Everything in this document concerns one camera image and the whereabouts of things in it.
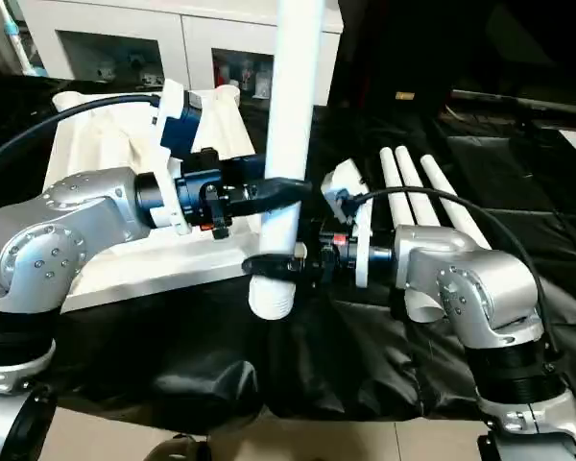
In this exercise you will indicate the white plastic table leg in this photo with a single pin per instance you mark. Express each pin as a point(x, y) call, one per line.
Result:
point(293, 96)
point(451, 197)
point(424, 197)
point(403, 206)

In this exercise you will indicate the white plastic table top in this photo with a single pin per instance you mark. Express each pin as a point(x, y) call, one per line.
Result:
point(125, 259)

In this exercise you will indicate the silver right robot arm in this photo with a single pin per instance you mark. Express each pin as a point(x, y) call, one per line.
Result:
point(470, 288)

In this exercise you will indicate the small yellow label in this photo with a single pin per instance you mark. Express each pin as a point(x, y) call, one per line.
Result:
point(404, 96)

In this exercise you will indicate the white glass-door cabinet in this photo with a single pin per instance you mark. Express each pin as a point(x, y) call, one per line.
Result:
point(173, 24)

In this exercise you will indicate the black plastic mat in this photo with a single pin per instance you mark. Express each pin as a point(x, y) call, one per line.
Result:
point(518, 182)

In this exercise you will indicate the white pole with blue band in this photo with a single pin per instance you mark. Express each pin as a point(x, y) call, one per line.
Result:
point(19, 38)

